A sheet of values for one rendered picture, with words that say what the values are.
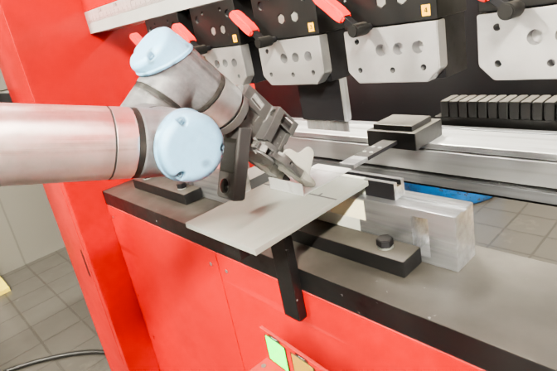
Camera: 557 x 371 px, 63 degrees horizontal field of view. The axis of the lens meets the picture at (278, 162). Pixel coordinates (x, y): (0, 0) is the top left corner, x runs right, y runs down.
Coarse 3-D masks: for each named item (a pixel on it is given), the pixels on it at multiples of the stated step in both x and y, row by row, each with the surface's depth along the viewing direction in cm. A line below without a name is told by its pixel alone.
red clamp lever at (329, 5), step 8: (312, 0) 65; (320, 0) 64; (328, 0) 63; (336, 0) 64; (328, 8) 63; (336, 8) 63; (344, 8) 63; (336, 16) 63; (344, 16) 63; (352, 24) 61; (360, 24) 62; (368, 24) 62; (352, 32) 61; (360, 32) 61; (368, 32) 63
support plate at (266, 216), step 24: (264, 192) 81; (312, 192) 77; (336, 192) 75; (216, 216) 75; (240, 216) 73; (264, 216) 71; (288, 216) 70; (312, 216) 69; (240, 240) 65; (264, 240) 64
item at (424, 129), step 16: (384, 128) 97; (400, 128) 94; (416, 128) 93; (432, 128) 95; (368, 144) 100; (384, 144) 93; (400, 144) 94; (416, 144) 91; (352, 160) 87; (368, 160) 88
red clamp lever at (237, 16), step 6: (234, 12) 79; (240, 12) 79; (234, 18) 79; (240, 18) 78; (246, 18) 78; (240, 24) 78; (246, 24) 77; (252, 24) 78; (246, 30) 77; (252, 30) 77; (258, 30) 78; (258, 36) 77; (264, 36) 76; (270, 36) 77; (258, 42) 76; (264, 42) 76; (270, 42) 77; (258, 48) 76
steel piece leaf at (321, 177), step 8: (312, 176) 84; (320, 176) 83; (328, 176) 82; (336, 176) 81; (272, 184) 82; (280, 184) 80; (288, 184) 78; (296, 184) 76; (320, 184) 79; (288, 192) 79; (296, 192) 77; (304, 192) 77
